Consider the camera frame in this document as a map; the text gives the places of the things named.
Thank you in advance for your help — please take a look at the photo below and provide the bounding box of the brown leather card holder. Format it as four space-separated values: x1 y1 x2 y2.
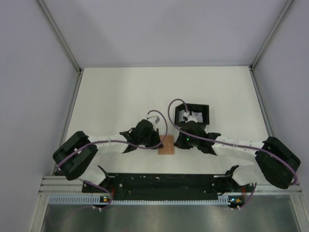
158 135 175 155

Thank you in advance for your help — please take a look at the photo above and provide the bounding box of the black plastic card box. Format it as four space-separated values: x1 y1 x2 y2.
174 103 210 127

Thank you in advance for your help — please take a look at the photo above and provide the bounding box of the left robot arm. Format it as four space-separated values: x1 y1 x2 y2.
53 116 163 192

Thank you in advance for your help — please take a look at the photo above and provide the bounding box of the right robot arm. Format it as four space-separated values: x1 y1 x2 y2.
175 120 301 191

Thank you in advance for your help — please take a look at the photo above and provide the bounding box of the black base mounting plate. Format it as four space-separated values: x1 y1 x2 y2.
82 173 254 200

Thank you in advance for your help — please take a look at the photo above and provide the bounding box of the shiny metal sheet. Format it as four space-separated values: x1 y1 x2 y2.
42 195 300 232

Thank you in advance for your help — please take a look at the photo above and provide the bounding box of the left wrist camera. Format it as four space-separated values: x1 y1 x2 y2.
147 116 160 125

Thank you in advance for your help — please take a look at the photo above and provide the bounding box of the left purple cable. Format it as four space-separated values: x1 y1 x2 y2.
55 110 169 211

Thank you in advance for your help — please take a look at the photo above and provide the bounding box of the purple cable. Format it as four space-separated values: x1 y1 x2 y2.
167 98 298 210
55 110 169 211

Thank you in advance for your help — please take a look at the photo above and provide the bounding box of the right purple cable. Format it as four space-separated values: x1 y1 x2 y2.
167 98 298 210

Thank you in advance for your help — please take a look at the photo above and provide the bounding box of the aluminium front rail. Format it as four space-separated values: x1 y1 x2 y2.
39 176 303 195

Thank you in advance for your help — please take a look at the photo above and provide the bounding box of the grey slotted cable duct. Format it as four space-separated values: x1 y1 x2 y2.
49 195 240 205

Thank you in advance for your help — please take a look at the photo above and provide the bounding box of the left aluminium frame post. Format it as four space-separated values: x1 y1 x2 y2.
35 0 82 73

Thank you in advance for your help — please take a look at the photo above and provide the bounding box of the aluminium frame post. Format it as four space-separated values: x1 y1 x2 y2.
35 0 82 73
250 0 296 71

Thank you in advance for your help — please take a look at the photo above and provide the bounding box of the right aluminium frame post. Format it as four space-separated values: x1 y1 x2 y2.
250 0 296 71

